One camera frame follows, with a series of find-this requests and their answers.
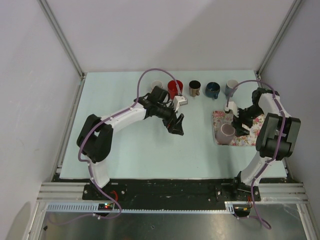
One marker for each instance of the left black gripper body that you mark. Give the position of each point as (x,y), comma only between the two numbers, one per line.
(167,118)

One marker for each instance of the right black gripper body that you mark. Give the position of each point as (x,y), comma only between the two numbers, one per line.
(246,116)

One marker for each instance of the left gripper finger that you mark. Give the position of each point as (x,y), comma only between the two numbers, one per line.
(179,120)
(176,129)

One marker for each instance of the lilac mug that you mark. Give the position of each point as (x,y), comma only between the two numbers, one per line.
(225,134)

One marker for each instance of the red mug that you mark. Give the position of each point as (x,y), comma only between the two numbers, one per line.
(172,88)

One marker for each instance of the grey mug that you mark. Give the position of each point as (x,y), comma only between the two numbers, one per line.
(229,87)

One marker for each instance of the brown patterned mug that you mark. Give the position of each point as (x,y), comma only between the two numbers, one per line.
(194,88)

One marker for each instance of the blue mug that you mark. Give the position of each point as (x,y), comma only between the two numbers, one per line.
(212,90)

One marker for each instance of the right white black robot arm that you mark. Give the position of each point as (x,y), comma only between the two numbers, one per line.
(276,139)

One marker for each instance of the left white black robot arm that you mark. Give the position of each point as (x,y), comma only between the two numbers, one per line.
(96,135)

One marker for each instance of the pink white mug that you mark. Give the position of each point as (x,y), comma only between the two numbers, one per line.
(156,83)

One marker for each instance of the floral tray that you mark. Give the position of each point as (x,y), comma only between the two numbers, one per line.
(220,117)

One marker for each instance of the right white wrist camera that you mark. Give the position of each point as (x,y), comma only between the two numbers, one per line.
(231,107)

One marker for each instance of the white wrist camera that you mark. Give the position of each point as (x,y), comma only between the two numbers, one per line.
(231,107)
(178,101)

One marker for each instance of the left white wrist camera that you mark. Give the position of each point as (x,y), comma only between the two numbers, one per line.
(178,101)

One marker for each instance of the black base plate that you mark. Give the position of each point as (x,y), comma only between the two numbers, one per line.
(173,194)

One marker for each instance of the right aluminium frame post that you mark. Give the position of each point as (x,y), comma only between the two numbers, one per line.
(280,34)

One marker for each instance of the aluminium frame post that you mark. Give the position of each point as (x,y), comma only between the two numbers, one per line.
(49,14)
(280,34)

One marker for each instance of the left aluminium frame post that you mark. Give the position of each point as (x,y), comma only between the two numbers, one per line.
(49,14)

